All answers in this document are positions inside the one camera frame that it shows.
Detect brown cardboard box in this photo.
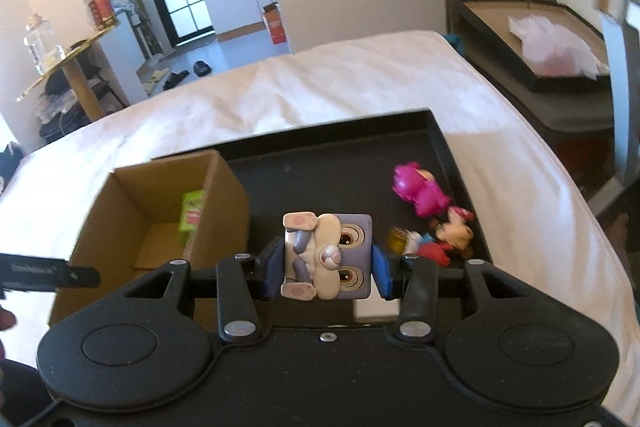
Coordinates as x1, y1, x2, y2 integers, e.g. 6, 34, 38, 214
49, 150, 250, 325

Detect white power adapter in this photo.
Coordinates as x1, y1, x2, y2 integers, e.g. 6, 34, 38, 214
352, 299, 400, 324

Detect white plastic bag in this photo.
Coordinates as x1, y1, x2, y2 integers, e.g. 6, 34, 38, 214
509, 15, 610, 80

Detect grey rabbit cube toy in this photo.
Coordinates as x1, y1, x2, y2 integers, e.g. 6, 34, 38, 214
280, 211, 373, 301

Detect person's left hand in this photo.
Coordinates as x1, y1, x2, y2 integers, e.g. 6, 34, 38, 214
0, 308, 17, 362

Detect red tin can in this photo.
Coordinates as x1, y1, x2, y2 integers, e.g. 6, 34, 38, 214
88, 0, 115, 29

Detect magenta figurine toy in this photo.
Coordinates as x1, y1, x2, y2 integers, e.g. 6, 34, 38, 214
393, 161, 451, 218

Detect round gold side table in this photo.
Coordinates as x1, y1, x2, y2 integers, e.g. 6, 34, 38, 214
15, 22, 119, 121

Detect small yellow blue toy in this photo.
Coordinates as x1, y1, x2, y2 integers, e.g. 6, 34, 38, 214
386, 227, 424, 256

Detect black shallow tray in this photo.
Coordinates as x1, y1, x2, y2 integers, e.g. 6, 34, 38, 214
152, 107, 494, 327

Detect black slippers on floor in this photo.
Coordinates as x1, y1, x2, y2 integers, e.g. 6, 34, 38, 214
163, 60, 213, 91

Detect orange box on floor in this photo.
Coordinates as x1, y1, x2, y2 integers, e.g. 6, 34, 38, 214
262, 2, 288, 44

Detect Minnie mouse red figurine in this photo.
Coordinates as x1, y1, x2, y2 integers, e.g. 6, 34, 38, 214
416, 206, 475, 268

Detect cardboard lined black tray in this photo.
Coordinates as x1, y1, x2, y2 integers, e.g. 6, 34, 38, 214
457, 0, 611, 93

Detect green small box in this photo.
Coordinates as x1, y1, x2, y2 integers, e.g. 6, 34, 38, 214
179, 190, 205, 234

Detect clear glass jar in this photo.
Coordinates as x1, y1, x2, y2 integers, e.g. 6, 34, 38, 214
23, 13, 65, 75

